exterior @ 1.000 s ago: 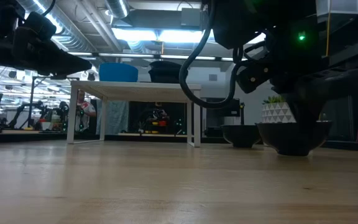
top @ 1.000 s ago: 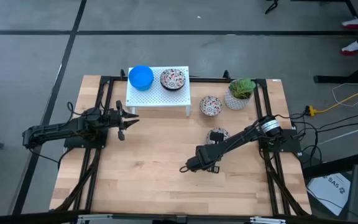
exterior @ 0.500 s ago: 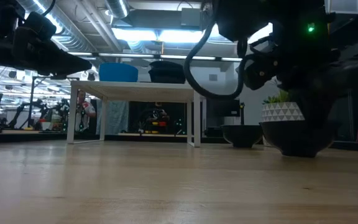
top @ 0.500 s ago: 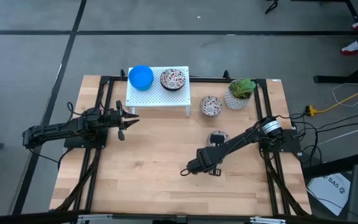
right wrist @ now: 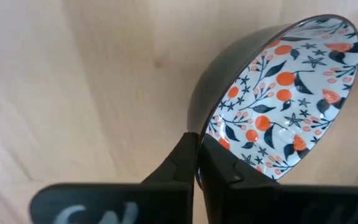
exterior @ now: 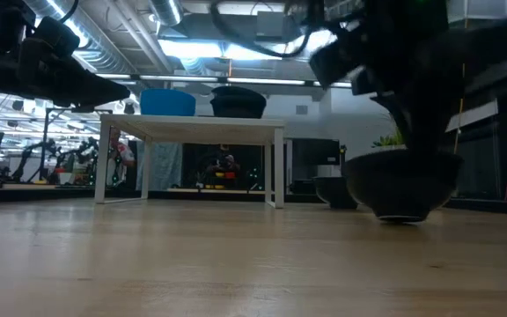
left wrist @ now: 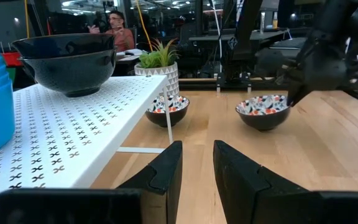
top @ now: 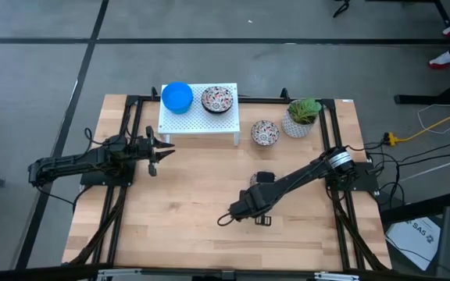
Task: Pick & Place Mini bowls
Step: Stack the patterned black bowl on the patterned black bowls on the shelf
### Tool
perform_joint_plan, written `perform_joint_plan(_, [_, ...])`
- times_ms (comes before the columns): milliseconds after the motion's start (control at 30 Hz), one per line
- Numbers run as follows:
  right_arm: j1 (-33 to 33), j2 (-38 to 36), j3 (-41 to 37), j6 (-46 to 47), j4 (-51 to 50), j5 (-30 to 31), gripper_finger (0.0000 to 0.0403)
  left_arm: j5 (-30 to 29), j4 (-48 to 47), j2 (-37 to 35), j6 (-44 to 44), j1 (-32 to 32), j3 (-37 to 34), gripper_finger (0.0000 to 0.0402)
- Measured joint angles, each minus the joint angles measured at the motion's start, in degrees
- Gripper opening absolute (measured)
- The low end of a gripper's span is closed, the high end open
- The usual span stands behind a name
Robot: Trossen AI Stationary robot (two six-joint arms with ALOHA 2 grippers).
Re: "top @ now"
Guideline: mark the black aluminium rig frame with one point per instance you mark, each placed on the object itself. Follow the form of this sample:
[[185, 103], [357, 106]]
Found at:
[[268, 100]]

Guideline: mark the silver aluminium bracket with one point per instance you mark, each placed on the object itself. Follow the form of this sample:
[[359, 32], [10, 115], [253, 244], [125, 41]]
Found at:
[[119, 274], [336, 277]]

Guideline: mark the black crossbeam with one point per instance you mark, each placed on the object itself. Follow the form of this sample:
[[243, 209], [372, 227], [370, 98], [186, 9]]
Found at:
[[178, 275]]

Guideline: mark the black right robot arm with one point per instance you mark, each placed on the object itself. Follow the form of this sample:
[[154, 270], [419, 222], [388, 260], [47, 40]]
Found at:
[[303, 175]]

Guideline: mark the white perforated metal shelf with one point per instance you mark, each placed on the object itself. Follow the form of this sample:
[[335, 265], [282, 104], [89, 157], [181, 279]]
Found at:
[[193, 121]]

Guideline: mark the yellow black power plug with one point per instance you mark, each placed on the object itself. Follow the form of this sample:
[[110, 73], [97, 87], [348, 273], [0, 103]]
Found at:
[[390, 138]]

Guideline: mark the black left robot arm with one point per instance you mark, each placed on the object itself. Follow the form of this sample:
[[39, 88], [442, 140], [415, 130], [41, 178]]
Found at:
[[72, 162]]

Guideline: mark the black floor bar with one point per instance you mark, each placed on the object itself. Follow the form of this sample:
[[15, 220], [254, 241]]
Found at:
[[420, 208]]

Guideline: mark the black desk base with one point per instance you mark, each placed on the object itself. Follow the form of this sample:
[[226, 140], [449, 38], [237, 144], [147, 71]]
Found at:
[[424, 100]]

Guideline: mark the white printed paper sheet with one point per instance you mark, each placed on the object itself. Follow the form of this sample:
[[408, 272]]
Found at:
[[412, 238]]

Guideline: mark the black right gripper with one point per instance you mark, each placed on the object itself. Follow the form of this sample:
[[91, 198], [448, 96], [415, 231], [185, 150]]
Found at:
[[248, 205]]

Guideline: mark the potted plant in triangle-patterned pot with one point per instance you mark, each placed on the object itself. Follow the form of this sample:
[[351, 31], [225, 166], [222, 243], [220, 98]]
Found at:
[[301, 113]]

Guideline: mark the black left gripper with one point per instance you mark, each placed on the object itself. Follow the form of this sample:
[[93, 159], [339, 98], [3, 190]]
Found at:
[[143, 150]]

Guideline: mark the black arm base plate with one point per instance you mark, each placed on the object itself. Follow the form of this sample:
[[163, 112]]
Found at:
[[92, 179], [367, 181]]

